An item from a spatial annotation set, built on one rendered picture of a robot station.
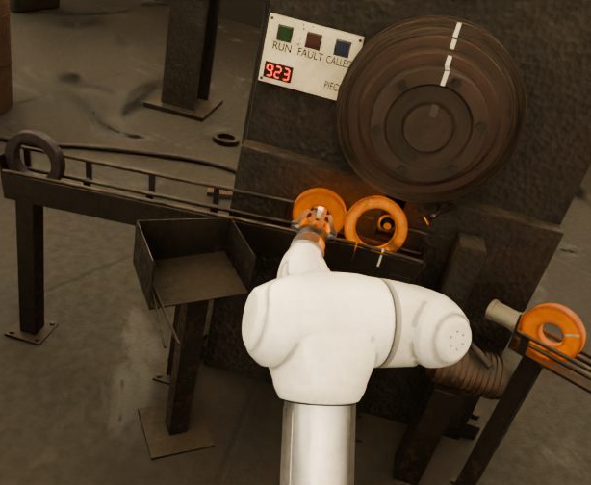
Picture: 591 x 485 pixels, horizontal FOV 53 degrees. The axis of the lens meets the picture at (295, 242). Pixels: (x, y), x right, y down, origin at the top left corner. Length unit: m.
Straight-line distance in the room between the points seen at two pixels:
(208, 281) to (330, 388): 0.86
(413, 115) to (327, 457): 0.89
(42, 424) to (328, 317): 1.39
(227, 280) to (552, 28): 1.05
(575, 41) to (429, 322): 1.05
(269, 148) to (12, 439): 1.14
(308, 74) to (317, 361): 1.06
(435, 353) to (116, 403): 1.41
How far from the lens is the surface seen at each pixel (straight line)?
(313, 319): 0.77
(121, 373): 2.17
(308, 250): 1.40
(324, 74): 1.67
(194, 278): 1.60
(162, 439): 1.97
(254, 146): 1.75
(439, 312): 0.83
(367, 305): 0.80
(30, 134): 1.93
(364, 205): 1.70
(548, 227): 1.82
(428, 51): 1.48
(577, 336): 1.64
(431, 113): 1.45
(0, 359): 2.24
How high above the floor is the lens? 1.52
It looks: 30 degrees down
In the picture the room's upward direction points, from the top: 14 degrees clockwise
